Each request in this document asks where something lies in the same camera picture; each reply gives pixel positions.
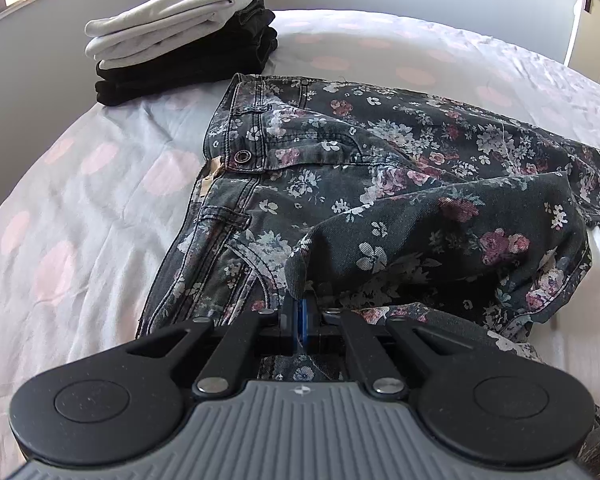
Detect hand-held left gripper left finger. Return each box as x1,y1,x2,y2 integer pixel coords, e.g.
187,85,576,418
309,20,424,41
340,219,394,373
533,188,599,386
126,299,302,398

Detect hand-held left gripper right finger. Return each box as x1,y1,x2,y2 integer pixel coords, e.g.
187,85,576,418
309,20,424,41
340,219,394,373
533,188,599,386
302,300,486,398

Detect dark floral pants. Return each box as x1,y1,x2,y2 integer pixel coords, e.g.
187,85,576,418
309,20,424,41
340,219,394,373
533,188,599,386
135,72,600,480

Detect bed with polka dot sheet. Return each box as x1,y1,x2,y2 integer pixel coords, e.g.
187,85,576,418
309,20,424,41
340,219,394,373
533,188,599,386
0,9,600,480

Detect black folded garment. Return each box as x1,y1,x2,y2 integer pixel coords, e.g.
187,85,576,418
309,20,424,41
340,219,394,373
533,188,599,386
95,0,279,107

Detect white folded garment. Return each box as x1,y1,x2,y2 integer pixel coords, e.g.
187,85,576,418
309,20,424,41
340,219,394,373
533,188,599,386
84,0,263,61

